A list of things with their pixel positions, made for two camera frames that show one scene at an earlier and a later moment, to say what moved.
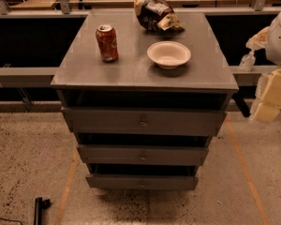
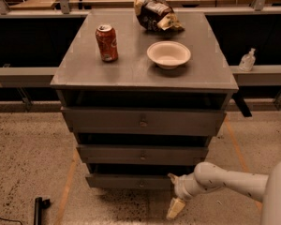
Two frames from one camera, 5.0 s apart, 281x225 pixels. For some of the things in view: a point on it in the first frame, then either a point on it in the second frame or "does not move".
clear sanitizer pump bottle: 247,62 does not move
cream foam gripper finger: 259,40 → 185,187
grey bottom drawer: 142,182 does not move
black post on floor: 39,204 does not move
